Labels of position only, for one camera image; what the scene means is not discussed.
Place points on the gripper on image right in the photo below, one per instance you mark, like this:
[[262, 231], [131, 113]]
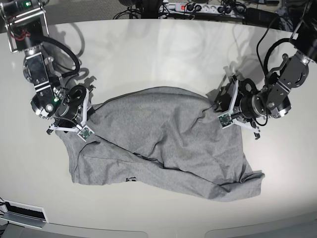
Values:
[[244, 101]]

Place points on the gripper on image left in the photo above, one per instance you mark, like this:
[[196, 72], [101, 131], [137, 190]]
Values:
[[74, 110]]

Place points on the grey t-shirt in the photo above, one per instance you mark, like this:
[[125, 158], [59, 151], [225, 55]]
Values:
[[165, 137]]

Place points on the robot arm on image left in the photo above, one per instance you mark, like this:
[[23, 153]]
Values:
[[27, 31]]

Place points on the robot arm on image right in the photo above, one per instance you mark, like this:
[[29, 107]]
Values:
[[293, 71]]

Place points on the black power adapter box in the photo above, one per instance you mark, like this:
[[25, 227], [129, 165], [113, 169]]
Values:
[[261, 18]]

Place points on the white power strip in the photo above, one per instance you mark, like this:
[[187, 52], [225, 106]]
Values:
[[192, 7]]

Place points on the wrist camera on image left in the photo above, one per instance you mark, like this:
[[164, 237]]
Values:
[[85, 133]]

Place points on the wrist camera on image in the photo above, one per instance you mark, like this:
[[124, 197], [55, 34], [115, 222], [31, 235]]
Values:
[[85, 133], [225, 120]]

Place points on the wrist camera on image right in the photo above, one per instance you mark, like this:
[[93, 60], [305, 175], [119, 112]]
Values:
[[225, 120]]

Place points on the table cable grommet box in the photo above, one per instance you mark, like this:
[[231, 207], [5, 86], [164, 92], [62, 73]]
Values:
[[24, 215]]

